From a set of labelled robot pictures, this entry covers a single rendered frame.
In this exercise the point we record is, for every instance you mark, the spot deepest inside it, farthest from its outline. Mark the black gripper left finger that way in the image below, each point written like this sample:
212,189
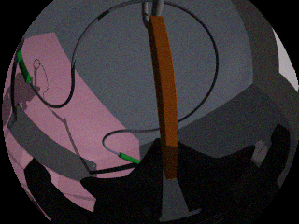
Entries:
143,185

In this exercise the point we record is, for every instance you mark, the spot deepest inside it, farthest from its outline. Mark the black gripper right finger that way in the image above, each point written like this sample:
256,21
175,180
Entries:
198,173

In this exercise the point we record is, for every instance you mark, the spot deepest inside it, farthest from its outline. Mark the orange handle with grey loop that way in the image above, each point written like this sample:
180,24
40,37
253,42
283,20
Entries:
164,76

